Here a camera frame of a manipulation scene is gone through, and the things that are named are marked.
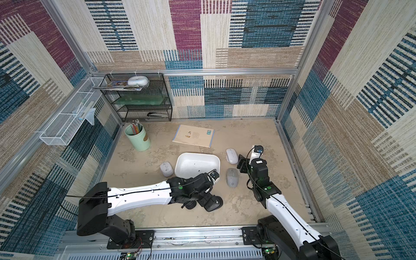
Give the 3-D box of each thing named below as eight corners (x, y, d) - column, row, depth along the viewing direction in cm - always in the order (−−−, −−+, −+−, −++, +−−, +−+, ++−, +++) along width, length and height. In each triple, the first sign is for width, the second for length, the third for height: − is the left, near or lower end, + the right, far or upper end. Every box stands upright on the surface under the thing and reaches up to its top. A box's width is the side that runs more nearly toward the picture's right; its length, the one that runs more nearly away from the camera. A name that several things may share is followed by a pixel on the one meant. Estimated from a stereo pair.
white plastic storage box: (176, 177, 94) (174, 172, 89) (179, 159, 102) (177, 153, 97) (220, 177, 94) (220, 172, 89) (219, 159, 102) (219, 152, 97)
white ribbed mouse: (159, 176, 95) (157, 174, 93) (161, 164, 101) (160, 161, 98) (172, 176, 95) (171, 174, 93) (174, 164, 101) (173, 161, 98)
